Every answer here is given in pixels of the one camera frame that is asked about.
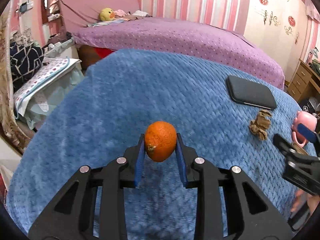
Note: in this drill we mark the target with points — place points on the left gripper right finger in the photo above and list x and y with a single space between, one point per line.
229 204

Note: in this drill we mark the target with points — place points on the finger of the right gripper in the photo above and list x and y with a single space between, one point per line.
309 135
284 147

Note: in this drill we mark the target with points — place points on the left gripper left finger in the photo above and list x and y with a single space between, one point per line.
91 203

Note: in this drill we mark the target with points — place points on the brown paper scrap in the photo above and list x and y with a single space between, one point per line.
260 124

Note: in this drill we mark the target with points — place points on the orange mandarin fruit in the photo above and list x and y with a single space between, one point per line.
160 141

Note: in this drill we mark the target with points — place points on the person's right hand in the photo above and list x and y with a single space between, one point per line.
301 197

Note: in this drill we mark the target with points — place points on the tan phone case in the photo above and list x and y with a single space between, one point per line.
299 149

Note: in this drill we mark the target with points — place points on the pink metal mug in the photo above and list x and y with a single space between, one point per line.
307 119

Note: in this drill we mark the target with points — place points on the black box under desk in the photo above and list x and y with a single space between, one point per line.
310 105

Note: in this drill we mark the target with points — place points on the brown wooden desk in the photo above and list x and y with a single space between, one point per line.
305 83

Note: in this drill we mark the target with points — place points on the black smartphone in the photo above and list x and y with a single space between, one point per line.
250 93

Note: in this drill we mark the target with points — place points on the dotted cloth covered nightstand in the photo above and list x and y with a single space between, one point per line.
39 96

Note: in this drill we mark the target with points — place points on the cream white wardrobe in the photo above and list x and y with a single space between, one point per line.
280 29

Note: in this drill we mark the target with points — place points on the blue fleece blanket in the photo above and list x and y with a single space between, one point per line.
108 111

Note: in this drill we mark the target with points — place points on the purple dotted bedspread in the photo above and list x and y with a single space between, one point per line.
187 38

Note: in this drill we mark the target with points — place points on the dark patterned bag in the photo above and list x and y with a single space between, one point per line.
25 61

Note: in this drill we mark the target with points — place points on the yellow duck plush toy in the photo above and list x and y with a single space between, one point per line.
107 14

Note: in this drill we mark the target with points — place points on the pink upholstered headboard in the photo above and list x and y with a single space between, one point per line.
77 14

